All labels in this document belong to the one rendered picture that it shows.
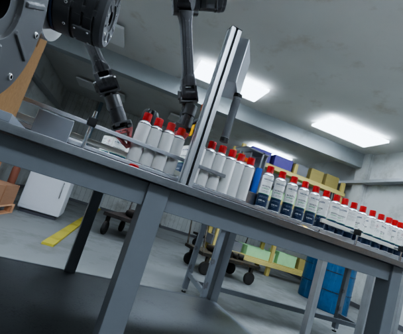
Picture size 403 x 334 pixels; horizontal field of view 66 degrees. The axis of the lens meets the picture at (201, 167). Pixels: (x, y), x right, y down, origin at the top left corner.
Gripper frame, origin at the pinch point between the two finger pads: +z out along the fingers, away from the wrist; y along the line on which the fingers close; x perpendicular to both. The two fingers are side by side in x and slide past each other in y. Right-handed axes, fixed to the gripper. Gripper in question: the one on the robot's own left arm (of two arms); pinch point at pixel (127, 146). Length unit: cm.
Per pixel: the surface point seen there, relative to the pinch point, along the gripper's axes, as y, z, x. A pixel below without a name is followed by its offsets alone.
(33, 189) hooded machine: 411, 20, 70
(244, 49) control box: -18, -23, -51
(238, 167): -2.0, 22.5, -43.5
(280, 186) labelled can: -3, 38, -62
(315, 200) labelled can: -3, 52, -80
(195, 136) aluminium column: -16.4, 3.8, -21.5
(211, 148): -1.3, 11.0, -33.8
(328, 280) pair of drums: 213, 263, -262
